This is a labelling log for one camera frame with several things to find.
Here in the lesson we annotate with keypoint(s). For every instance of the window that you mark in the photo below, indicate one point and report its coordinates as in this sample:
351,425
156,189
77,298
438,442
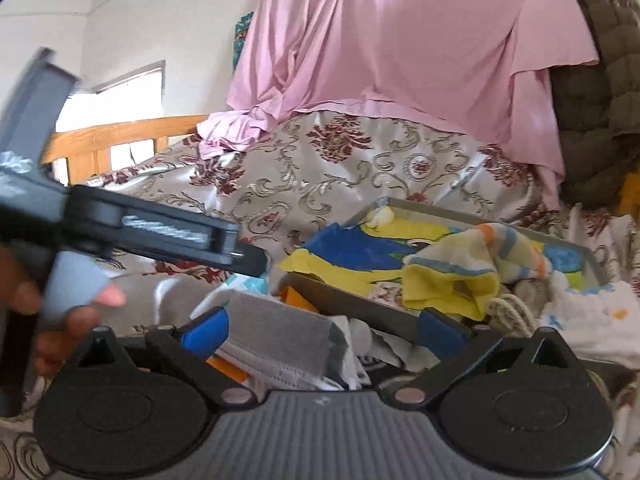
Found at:
125,95

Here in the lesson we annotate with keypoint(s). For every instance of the light blue tissue packet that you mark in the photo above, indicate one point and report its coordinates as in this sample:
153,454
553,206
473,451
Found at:
247,286

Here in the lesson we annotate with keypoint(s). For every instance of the white printed compressed towel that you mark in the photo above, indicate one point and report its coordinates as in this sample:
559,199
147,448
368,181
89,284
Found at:
380,345

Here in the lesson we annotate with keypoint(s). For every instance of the pink sheet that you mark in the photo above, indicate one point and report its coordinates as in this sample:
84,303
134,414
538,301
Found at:
400,35

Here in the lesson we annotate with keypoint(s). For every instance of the person's left hand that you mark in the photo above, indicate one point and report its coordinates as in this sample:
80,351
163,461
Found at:
65,335

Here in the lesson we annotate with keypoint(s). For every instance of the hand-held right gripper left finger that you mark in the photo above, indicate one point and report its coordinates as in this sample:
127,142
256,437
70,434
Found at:
205,332

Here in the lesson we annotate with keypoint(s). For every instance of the colourful wall poster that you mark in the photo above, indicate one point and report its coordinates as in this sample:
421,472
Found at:
242,35

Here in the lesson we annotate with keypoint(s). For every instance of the grey metal box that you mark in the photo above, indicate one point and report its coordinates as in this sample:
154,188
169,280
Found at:
350,305

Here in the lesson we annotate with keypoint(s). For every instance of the olive puffer jacket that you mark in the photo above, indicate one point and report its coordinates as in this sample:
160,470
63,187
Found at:
600,85

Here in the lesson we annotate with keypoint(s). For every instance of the white fluffy towel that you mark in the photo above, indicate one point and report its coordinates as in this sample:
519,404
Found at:
595,320

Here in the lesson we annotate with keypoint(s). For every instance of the floral satin blanket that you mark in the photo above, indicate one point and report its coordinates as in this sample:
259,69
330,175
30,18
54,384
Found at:
325,170

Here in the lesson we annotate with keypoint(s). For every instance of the grey face mask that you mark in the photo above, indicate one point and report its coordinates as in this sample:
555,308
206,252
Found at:
280,325

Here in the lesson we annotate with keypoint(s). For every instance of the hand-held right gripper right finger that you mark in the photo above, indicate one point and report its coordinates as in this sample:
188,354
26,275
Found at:
442,334

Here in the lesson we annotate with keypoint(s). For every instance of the wooden bed rail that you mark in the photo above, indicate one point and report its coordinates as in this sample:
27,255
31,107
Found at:
110,135

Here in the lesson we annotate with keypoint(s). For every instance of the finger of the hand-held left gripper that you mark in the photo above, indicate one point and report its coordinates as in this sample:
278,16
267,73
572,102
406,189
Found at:
252,260

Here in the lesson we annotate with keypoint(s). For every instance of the pastel striped yellow garment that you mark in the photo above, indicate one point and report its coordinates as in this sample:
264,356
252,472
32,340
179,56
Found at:
450,280

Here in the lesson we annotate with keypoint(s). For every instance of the dark printed packet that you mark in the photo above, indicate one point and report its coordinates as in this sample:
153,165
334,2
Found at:
377,365

